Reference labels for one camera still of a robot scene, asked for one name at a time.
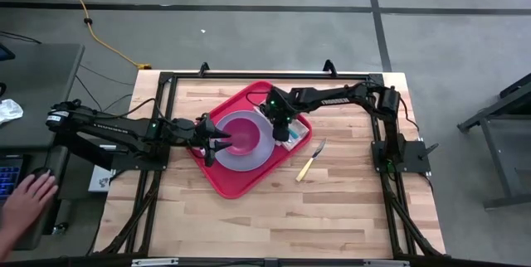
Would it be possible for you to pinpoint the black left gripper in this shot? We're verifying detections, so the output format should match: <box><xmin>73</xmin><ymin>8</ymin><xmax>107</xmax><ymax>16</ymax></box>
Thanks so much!
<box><xmin>168</xmin><ymin>112</ymin><xmax>233</xmax><ymax>168</ymax></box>

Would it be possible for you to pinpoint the magenta plastic bowl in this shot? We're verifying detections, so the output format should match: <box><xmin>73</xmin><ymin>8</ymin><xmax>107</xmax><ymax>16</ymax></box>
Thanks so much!
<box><xmin>226</xmin><ymin>117</ymin><xmax>262</xmax><ymax>157</ymax></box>

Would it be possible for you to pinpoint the beige cloth napkin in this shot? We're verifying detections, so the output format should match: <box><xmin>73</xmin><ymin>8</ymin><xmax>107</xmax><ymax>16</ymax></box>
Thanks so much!
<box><xmin>252</xmin><ymin>104</ymin><xmax>310</xmax><ymax>153</ymax></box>

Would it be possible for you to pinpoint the lavender plastic plate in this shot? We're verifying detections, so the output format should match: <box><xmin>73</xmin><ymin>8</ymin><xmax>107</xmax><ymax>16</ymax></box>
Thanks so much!
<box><xmin>212</xmin><ymin>109</ymin><xmax>277</xmax><ymax>173</ymax></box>

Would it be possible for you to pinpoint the cream-handled table knife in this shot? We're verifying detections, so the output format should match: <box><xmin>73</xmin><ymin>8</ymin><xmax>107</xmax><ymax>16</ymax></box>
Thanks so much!
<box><xmin>295</xmin><ymin>138</ymin><xmax>328</xmax><ymax>183</ymax></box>

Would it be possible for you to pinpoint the person's forearm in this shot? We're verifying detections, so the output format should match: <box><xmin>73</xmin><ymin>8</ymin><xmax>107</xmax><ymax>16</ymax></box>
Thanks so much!
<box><xmin>0</xmin><ymin>221</ymin><xmax>22</xmax><ymax>252</ymax></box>

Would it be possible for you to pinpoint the red plastic tray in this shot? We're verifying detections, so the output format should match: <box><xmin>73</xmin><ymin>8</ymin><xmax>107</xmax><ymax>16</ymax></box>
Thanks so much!
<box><xmin>186</xmin><ymin>80</ymin><xmax>314</xmax><ymax>200</ymax></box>

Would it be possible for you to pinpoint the small white box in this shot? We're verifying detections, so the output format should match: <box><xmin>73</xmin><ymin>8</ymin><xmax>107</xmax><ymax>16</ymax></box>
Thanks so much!
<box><xmin>87</xmin><ymin>164</ymin><xmax>116</xmax><ymax>194</ymax></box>

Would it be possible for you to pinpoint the black computer desk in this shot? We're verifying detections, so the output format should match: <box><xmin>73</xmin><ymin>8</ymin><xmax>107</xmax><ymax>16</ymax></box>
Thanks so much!
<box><xmin>0</xmin><ymin>42</ymin><xmax>86</xmax><ymax>252</ymax></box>

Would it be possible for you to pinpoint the person's hand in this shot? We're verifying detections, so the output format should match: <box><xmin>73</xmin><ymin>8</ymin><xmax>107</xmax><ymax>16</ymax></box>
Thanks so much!
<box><xmin>2</xmin><ymin>172</ymin><xmax>60</xmax><ymax>231</ymax></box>

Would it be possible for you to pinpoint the backlit computer keyboard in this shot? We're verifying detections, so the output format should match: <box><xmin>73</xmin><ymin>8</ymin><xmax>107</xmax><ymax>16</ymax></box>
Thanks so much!
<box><xmin>0</xmin><ymin>157</ymin><xmax>25</xmax><ymax>197</ymax></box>

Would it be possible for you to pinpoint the black metal cart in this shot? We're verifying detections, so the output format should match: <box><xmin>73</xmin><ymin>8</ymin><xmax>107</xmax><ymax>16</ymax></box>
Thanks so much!
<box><xmin>455</xmin><ymin>71</ymin><xmax>531</xmax><ymax>210</ymax></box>

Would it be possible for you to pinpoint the small dark tablet screen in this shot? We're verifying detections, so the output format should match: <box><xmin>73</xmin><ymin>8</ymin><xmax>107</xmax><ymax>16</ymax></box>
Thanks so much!
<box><xmin>0</xmin><ymin>42</ymin><xmax>17</xmax><ymax>62</ymax></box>

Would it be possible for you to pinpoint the black aluminium table frame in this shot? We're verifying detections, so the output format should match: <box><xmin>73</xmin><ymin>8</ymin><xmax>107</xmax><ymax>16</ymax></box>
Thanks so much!
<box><xmin>93</xmin><ymin>60</ymin><xmax>448</xmax><ymax>260</ymax></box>

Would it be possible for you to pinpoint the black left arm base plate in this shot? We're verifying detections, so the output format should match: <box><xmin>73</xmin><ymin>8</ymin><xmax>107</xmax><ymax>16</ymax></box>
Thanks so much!
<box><xmin>110</xmin><ymin>153</ymin><xmax>169</xmax><ymax>172</ymax></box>

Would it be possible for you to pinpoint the long yellow extension cable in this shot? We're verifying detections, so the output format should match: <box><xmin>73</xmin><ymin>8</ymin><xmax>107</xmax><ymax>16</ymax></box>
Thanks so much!
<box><xmin>53</xmin><ymin>0</ymin><xmax>153</xmax><ymax>71</ymax></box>

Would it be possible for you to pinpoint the thin black floor cable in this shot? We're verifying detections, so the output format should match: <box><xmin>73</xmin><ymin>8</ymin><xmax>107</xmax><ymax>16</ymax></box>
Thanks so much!
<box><xmin>77</xmin><ymin>63</ymin><xmax>137</xmax><ymax>88</ymax></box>
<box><xmin>0</xmin><ymin>30</ymin><xmax>43</xmax><ymax>46</ymax></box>
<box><xmin>74</xmin><ymin>75</ymin><xmax>134</xmax><ymax>114</ymax></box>

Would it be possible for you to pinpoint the silver metal bracket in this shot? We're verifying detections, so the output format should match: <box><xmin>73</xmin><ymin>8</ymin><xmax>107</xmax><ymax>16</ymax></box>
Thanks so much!
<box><xmin>362</xmin><ymin>259</ymin><xmax>412</xmax><ymax>267</ymax></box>
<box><xmin>130</xmin><ymin>257</ymin><xmax>180</xmax><ymax>267</ymax></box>

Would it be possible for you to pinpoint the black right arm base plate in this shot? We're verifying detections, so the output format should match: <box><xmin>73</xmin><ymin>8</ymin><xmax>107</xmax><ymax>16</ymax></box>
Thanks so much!
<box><xmin>371</xmin><ymin>140</ymin><xmax>440</xmax><ymax>174</ymax></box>

